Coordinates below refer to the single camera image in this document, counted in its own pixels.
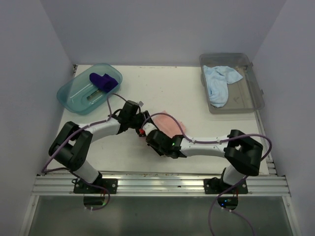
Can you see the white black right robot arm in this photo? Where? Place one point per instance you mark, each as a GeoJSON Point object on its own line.
{"type": "Point", "coordinates": [243, 154]}

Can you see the teal plastic tub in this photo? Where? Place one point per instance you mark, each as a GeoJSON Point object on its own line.
{"type": "Point", "coordinates": [80, 96]}

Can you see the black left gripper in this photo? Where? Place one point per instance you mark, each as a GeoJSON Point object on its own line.
{"type": "Point", "coordinates": [142, 115]}

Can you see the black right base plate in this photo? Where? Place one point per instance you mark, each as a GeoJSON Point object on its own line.
{"type": "Point", "coordinates": [217, 186]}

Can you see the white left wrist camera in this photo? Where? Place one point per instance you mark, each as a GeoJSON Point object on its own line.
{"type": "Point", "coordinates": [140, 103]}

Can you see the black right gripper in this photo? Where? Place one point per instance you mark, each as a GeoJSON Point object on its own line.
{"type": "Point", "coordinates": [159, 152]}

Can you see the dark purple towel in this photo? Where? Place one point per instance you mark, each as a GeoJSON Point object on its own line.
{"type": "Point", "coordinates": [104, 83]}

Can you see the clear grey plastic bin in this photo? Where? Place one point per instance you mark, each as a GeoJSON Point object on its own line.
{"type": "Point", "coordinates": [245, 96]}

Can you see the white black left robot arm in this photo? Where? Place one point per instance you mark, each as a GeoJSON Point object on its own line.
{"type": "Point", "coordinates": [70, 147]}

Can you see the pink towel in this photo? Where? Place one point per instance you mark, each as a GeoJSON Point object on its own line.
{"type": "Point", "coordinates": [167, 125]}

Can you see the light blue towel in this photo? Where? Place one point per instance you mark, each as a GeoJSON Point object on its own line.
{"type": "Point", "coordinates": [217, 80]}

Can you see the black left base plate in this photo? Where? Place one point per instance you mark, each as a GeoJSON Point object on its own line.
{"type": "Point", "coordinates": [104, 185]}

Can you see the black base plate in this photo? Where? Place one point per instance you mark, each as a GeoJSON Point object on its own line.
{"type": "Point", "coordinates": [104, 185]}
{"type": "Point", "coordinates": [217, 186]}

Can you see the aluminium mounting rail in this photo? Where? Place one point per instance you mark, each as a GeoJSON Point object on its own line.
{"type": "Point", "coordinates": [166, 185]}

